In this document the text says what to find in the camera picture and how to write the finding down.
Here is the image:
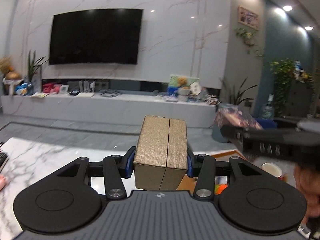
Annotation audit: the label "hanging wall plant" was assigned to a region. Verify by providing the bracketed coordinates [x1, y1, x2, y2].
[235, 27, 265, 58]

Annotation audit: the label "golden vase with dried flowers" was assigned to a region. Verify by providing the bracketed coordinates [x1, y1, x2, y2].
[0, 57, 23, 96]

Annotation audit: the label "dark cabinet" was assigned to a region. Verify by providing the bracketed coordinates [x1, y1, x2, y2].
[290, 80, 320, 117]

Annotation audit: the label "white router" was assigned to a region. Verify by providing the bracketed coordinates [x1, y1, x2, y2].
[76, 80, 96, 97]

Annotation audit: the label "trailing green plant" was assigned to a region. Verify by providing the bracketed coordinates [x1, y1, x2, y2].
[269, 59, 316, 117]

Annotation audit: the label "grey trash bin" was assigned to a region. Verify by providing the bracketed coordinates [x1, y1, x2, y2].
[212, 124, 232, 143]

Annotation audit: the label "framed wall picture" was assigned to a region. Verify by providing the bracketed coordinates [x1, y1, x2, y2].
[237, 5, 259, 31]

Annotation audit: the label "person's right hand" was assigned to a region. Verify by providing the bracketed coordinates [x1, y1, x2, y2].
[294, 166, 320, 217]

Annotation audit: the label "dark patterned box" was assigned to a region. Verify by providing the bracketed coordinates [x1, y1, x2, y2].
[214, 104, 264, 133]

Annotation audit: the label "green picture board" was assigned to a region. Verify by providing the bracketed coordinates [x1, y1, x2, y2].
[169, 74, 201, 98]

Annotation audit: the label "blue water jug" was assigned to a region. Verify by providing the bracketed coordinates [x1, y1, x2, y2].
[261, 94, 276, 119]

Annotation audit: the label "white cup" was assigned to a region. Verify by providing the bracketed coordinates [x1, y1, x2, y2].
[261, 162, 283, 181]

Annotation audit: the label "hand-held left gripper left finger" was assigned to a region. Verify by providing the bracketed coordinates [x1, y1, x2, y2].
[56, 146, 136, 200]

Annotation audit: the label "pink toys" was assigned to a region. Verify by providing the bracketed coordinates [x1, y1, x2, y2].
[42, 83, 62, 94]

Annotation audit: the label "long-leaf potted plant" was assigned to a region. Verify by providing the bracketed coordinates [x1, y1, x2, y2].
[220, 77, 258, 108]

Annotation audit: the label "tall leafy plant in vase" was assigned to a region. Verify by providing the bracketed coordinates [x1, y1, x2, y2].
[26, 50, 48, 92]

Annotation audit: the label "brown cardboard box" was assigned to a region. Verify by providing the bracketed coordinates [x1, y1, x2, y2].
[133, 115, 188, 191]

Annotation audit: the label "blue snack bags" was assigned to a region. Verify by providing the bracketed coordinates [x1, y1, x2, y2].
[15, 82, 33, 96]

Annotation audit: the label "black remote control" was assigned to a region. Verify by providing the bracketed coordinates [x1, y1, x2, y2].
[0, 152, 8, 173]

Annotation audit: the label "orange storage box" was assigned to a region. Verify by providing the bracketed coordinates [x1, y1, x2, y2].
[175, 148, 253, 196]

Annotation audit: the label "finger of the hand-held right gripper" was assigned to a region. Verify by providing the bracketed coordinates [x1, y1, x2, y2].
[220, 125, 248, 153]
[255, 117, 299, 130]

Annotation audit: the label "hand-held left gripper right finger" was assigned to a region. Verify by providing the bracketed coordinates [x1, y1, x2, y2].
[186, 150, 263, 200]

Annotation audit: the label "teddy bear in knitted basket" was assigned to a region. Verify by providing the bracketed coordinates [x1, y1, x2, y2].
[177, 77, 190, 97]

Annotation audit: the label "marble television console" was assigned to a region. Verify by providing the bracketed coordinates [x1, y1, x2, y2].
[0, 79, 217, 128]

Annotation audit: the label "cow figurine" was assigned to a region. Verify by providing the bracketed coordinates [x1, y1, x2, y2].
[206, 95, 221, 106]

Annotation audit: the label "black television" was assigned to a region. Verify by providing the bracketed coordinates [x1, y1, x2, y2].
[49, 8, 143, 65]

